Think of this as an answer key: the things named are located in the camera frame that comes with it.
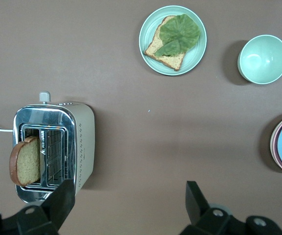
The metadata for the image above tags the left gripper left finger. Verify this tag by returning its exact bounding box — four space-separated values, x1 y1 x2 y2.
40 178 76 232

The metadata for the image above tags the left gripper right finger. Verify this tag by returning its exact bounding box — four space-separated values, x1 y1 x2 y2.
185 180 211 227

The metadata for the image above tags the brown bread slice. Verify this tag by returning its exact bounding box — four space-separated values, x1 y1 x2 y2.
9 136 42 187

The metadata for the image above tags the beige chrome toaster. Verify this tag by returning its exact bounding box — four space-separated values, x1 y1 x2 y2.
13 92 95 204

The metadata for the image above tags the brown table mat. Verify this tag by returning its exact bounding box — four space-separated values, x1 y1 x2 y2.
0 0 282 235

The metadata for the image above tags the green plate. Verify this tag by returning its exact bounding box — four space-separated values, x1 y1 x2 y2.
138 5 208 76

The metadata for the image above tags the toast slice with lettuce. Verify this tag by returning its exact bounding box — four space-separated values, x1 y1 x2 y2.
144 15 187 72

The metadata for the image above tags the green bowl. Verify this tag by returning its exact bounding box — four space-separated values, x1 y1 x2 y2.
238 34 282 85

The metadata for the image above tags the green lettuce leaf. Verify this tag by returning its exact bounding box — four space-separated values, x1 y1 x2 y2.
154 14 201 57

